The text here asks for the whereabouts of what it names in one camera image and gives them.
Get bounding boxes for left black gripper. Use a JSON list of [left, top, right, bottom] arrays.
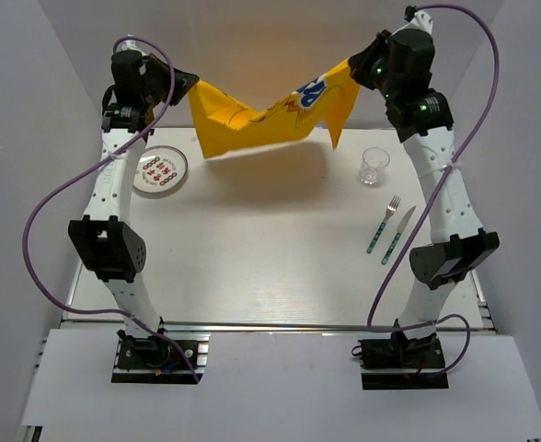
[[140, 53, 199, 108]]

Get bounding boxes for yellow Pikachu cloth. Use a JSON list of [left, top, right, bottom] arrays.
[[188, 60, 360, 158]]

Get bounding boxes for white printed plate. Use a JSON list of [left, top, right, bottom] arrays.
[[133, 145, 189, 198]]

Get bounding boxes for clear drinking glass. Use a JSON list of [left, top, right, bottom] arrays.
[[359, 147, 390, 185]]

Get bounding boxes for fork with teal handle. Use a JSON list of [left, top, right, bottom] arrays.
[[366, 195, 401, 254]]

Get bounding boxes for knife with teal handle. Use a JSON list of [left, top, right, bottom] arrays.
[[381, 205, 417, 265]]

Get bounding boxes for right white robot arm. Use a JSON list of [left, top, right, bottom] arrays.
[[349, 6, 500, 367]]

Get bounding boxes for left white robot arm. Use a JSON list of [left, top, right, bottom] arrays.
[[68, 37, 199, 367]]

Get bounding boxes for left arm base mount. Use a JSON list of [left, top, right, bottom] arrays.
[[111, 330, 209, 385]]

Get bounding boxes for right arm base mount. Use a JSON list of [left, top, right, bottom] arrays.
[[351, 331, 449, 390]]

